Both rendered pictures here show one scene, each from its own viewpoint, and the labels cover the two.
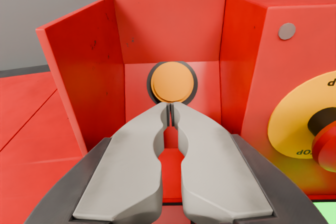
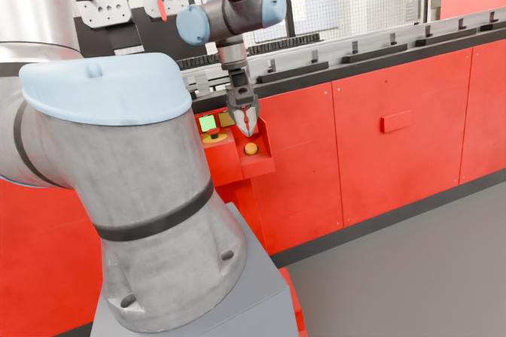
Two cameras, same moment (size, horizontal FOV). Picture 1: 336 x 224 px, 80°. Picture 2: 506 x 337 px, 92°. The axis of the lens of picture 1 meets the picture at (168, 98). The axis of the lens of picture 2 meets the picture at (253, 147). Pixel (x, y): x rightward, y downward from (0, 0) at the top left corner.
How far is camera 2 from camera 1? 63 cm
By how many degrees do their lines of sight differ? 38
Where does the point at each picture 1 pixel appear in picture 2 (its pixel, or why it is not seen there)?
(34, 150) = (318, 147)
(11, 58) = (406, 228)
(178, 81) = (249, 147)
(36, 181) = (304, 132)
